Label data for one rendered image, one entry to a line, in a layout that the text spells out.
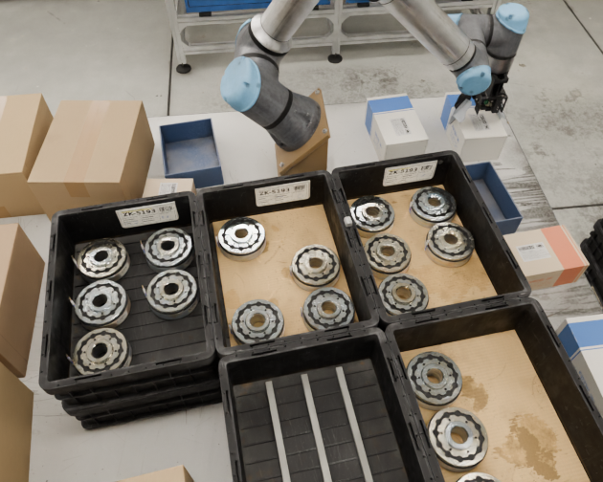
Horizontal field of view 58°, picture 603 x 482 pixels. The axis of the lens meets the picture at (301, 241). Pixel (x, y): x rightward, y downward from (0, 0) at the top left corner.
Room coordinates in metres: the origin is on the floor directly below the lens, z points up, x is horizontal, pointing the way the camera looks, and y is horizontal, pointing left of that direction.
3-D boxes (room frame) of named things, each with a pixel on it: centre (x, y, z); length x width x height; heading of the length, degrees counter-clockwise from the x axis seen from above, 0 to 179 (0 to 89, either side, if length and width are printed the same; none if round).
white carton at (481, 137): (1.20, -0.49, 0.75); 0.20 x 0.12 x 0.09; 6
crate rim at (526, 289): (0.69, -0.25, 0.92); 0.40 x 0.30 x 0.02; 12
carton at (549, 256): (0.74, -0.57, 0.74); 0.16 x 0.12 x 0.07; 102
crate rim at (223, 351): (0.62, 0.04, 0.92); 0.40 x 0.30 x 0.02; 12
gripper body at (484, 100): (1.17, -0.50, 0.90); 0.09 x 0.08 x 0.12; 6
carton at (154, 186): (0.88, 0.34, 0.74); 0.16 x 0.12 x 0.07; 1
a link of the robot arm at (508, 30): (1.18, -0.49, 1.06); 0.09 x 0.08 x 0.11; 88
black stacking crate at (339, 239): (0.62, 0.04, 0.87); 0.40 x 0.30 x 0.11; 12
